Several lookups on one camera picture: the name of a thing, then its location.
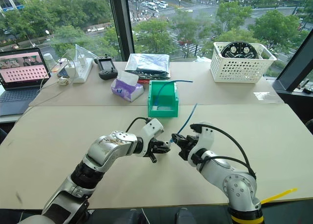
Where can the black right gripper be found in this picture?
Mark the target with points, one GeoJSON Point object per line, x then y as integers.
{"type": "Point", "coordinates": [192, 143]}

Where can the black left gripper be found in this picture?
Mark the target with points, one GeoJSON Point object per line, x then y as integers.
{"type": "Point", "coordinates": [152, 148]}

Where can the small white coupler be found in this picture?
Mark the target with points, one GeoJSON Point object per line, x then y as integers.
{"type": "Point", "coordinates": [169, 143]}

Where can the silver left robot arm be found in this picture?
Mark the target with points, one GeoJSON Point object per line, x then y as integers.
{"type": "Point", "coordinates": [107, 148]}

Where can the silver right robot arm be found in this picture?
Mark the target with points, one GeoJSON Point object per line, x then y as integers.
{"type": "Point", "coordinates": [232, 180]}

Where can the green plastic bin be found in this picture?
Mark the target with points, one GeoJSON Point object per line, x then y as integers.
{"type": "Point", "coordinates": [163, 112]}

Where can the red flat item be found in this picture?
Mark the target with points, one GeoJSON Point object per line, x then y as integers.
{"type": "Point", "coordinates": [144, 81]}

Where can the purple tissue pack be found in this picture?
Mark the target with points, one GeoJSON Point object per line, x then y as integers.
{"type": "Point", "coordinates": [126, 88]}

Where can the folded silver blue bag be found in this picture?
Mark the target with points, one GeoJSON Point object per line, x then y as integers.
{"type": "Point", "coordinates": [149, 65]}

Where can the clear crumpled plastic bag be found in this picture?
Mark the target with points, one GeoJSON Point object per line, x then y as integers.
{"type": "Point", "coordinates": [203, 59]}

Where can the white perforated plastic basket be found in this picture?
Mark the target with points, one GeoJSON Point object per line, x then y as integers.
{"type": "Point", "coordinates": [238, 70]}

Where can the black remote controller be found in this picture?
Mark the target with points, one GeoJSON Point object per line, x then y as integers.
{"type": "Point", "coordinates": [106, 67]}

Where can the white power strip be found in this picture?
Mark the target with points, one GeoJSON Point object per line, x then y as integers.
{"type": "Point", "coordinates": [82, 73]}

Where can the yellow plastic strip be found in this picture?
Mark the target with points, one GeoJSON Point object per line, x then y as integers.
{"type": "Point", "coordinates": [278, 195]}

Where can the black round circuit plate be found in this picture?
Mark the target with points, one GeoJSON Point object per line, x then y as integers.
{"type": "Point", "coordinates": [238, 50]}

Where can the small white earbuds case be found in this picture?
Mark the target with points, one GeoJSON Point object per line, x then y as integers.
{"type": "Point", "coordinates": [63, 81]}

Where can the small white blue box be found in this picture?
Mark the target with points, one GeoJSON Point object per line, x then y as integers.
{"type": "Point", "coordinates": [63, 70]}

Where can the clear plastic cup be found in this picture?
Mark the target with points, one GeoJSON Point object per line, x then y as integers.
{"type": "Point", "coordinates": [49, 60]}

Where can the open laptop computer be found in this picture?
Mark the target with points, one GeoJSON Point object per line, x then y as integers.
{"type": "Point", "coordinates": [20, 74]}

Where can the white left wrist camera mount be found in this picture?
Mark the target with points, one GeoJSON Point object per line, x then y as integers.
{"type": "Point", "coordinates": [151, 129]}

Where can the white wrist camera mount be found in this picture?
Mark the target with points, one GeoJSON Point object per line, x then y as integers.
{"type": "Point", "coordinates": [206, 138]}
{"type": "Point", "coordinates": [151, 129]}

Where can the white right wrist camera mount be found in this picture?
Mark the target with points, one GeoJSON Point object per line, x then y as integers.
{"type": "Point", "coordinates": [206, 138]}

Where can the dark window frame post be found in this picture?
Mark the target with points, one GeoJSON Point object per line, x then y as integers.
{"type": "Point", "coordinates": [122, 26]}

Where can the slanted dark window frame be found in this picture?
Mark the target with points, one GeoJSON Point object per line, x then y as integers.
{"type": "Point", "coordinates": [297, 62]}

